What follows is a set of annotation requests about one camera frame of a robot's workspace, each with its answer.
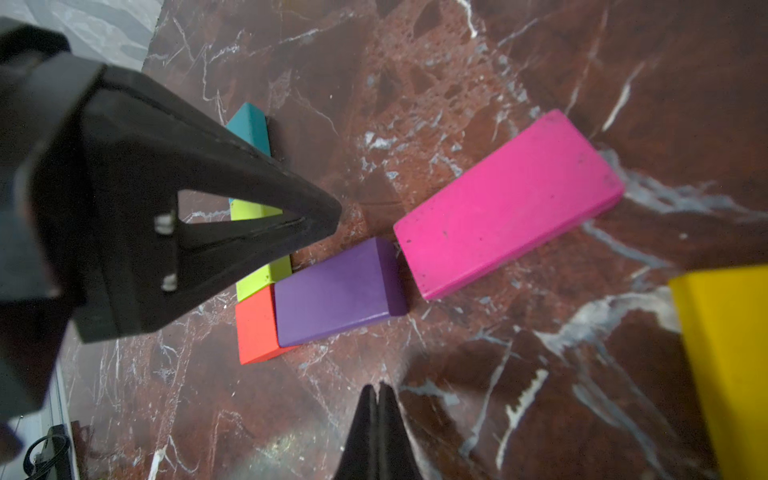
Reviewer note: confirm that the yellow block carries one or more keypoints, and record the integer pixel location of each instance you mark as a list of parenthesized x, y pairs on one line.
[(723, 315)]

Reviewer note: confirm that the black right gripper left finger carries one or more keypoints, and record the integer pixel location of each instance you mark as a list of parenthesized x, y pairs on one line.
[(360, 457)]

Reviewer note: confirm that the teal block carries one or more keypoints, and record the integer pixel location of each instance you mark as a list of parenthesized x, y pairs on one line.
[(250, 125)]

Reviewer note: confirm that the small red block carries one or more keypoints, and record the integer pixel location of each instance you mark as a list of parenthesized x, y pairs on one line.
[(256, 325)]

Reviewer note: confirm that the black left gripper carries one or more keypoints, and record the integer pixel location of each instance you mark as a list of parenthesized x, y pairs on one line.
[(172, 208)]

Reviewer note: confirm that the lime green block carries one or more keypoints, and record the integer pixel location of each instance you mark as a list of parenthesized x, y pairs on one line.
[(272, 272)]

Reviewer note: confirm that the magenta block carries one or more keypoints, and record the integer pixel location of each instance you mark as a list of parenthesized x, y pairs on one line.
[(541, 184)]

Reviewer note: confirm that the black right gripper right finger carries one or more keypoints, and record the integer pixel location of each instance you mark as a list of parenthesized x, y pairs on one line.
[(395, 457)]

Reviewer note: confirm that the large purple block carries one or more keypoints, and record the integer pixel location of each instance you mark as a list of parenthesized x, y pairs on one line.
[(354, 288)]

